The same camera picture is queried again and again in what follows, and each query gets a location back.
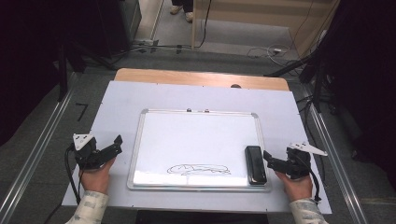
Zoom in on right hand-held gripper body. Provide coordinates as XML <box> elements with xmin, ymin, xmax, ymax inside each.
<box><xmin>284</xmin><ymin>141</ymin><xmax>329</xmax><ymax>180</ymax></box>

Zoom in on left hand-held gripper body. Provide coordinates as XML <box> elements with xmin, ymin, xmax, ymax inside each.
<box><xmin>72</xmin><ymin>133</ymin><xmax>106</xmax><ymax>171</ymax></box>

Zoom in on black whiteboard eraser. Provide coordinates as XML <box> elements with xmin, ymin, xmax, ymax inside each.
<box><xmin>244</xmin><ymin>145</ymin><xmax>268</xmax><ymax>187</ymax></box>

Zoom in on person's right hand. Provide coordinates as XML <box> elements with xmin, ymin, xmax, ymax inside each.
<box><xmin>275</xmin><ymin>170</ymin><xmax>314</xmax><ymax>203</ymax></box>

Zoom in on person's left hand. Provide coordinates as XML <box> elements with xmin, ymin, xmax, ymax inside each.
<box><xmin>78</xmin><ymin>157</ymin><xmax>117</xmax><ymax>195</ymax></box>

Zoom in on large white board sheet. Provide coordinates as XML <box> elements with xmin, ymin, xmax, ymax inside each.
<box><xmin>61</xmin><ymin>80</ymin><xmax>332</xmax><ymax>215</ymax></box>

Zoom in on metal-framed whiteboard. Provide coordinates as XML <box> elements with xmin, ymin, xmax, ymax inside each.
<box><xmin>126</xmin><ymin>108</ymin><xmax>272</xmax><ymax>192</ymax></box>

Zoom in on black metal stand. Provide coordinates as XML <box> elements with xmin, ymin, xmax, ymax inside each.
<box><xmin>57</xmin><ymin>43</ymin><xmax>70</xmax><ymax>103</ymax></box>
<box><xmin>264</xmin><ymin>46</ymin><xmax>331</xmax><ymax>114</ymax></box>

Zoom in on wooden table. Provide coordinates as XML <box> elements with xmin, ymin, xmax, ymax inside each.
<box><xmin>113</xmin><ymin>67</ymin><xmax>290</xmax><ymax>91</ymax></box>

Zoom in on grey power strip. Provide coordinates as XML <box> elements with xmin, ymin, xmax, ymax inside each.
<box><xmin>134</xmin><ymin>38</ymin><xmax>160</xmax><ymax>49</ymax></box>

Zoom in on dark cabinet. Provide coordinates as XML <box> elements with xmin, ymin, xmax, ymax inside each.
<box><xmin>92</xmin><ymin>0</ymin><xmax>143</xmax><ymax>59</ymax></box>

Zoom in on light wooden partition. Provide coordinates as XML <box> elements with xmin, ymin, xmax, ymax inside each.
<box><xmin>191</xmin><ymin>0</ymin><xmax>341</xmax><ymax>59</ymax></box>

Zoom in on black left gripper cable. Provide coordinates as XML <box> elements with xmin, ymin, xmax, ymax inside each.
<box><xmin>64</xmin><ymin>145</ymin><xmax>82</xmax><ymax>205</ymax></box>

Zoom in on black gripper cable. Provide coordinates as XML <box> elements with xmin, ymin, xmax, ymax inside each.
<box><xmin>298</xmin><ymin>154</ymin><xmax>322</xmax><ymax>203</ymax></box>
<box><xmin>64</xmin><ymin>145</ymin><xmax>82</xmax><ymax>205</ymax></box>

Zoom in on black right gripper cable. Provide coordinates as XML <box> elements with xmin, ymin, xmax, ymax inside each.
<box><xmin>298</xmin><ymin>154</ymin><xmax>322</xmax><ymax>203</ymax></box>

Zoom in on black floor cables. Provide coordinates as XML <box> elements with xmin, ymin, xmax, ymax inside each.
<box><xmin>296</xmin><ymin>94</ymin><xmax>327</xmax><ymax>183</ymax></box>

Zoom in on metal floor rail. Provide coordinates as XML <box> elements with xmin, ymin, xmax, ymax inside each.
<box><xmin>303</xmin><ymin>87</ymin><xmax>371</xmax><ymax>224</ymax></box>
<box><xmin>0</xmin><ymin>72</ymin><xmax>78</xmax><ymax>224</ymax></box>

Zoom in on white coiled floor cable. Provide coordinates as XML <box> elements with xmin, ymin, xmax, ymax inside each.
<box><xmin>247</xmin><ymin>43</ymin><xmax>293</xmax><ymax>67</ymax></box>

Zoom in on hanging black cable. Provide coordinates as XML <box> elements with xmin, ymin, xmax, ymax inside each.
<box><xmin>197</xmin><ymin>0</ymin><xmax>213</xmax><ymax>49</ymax></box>

